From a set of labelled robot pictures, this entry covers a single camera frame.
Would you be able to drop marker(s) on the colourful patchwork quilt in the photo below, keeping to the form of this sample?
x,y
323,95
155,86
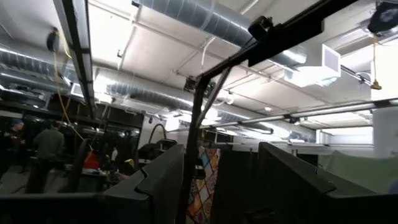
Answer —
x,y
202,193

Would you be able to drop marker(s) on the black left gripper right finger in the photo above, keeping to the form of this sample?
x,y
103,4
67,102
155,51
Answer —
x,y
295,193

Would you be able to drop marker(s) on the person in white top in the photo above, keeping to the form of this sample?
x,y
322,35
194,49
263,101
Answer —
x,y
114,154

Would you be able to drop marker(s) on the corrugated silver ceiling duct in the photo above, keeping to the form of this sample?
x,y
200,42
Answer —
x,y
31,63

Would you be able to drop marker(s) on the long black ceiling light fixture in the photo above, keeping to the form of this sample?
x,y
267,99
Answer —
x,y
79,56

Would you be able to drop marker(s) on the person in grey-green top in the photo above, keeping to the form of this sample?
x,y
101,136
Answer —
x,y
48,146

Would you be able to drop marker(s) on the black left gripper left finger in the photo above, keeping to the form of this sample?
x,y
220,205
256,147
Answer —
x,y
149,193

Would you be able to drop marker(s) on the black station frame with beam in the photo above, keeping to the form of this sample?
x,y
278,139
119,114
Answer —
x,y
194,124

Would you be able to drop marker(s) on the pale green cloth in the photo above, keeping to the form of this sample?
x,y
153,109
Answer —
x,y
357,169

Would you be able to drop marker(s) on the white ceiling air unit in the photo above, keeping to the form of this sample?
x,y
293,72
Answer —
x,y
317,70

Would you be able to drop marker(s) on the black overhead camera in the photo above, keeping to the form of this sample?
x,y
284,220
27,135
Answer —
x,y
259,27

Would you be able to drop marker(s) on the large silver spiral duct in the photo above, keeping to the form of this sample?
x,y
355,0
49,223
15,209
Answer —
x,y
211,18

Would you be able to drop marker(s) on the long tube light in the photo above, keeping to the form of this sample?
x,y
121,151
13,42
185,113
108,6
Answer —
x,y
326,110

